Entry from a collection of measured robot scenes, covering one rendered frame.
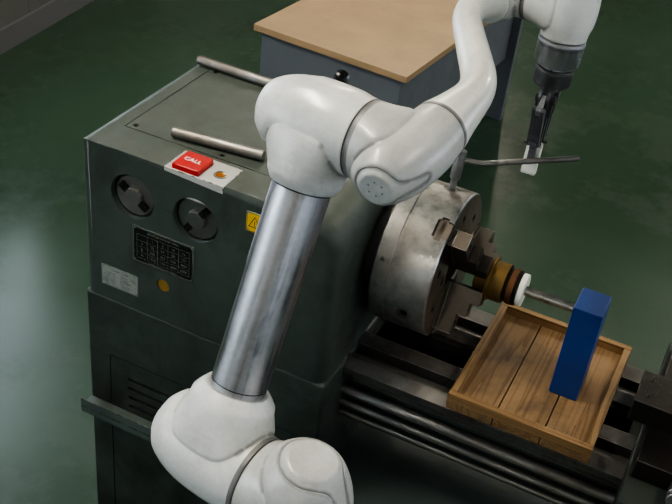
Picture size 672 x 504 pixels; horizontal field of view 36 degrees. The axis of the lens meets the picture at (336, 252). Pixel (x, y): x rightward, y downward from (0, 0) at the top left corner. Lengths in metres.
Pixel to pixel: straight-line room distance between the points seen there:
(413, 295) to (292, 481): 0.52
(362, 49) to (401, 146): 2.44
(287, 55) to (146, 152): 2.03
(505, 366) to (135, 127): 0.93
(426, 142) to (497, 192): 3.02
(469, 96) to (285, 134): 0.30
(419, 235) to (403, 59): 1.96
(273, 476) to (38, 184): 2.83
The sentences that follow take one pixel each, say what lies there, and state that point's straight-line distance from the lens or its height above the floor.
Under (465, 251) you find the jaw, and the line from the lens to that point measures 2.00.
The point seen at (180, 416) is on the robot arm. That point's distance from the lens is 1.79.
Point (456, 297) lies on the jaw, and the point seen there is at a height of 1.04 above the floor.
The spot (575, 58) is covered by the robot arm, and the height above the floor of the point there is 1.54.
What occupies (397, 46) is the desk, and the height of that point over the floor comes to 0.71.
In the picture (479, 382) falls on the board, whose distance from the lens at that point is 2.17.
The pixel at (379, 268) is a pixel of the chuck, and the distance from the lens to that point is 2.02.
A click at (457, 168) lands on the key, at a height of 1.28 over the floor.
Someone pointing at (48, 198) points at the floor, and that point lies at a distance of 4.26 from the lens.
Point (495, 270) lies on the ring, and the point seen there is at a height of 1.12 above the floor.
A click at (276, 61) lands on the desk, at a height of 0.57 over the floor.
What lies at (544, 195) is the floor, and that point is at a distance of 4.61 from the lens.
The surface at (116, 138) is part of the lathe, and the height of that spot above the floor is 1.26.
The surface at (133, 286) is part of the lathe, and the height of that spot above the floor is 0.93.
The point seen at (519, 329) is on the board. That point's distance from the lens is 2.33.
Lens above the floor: 2.30
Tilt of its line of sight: 35 degrees down
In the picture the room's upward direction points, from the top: 7 degrees clockwise
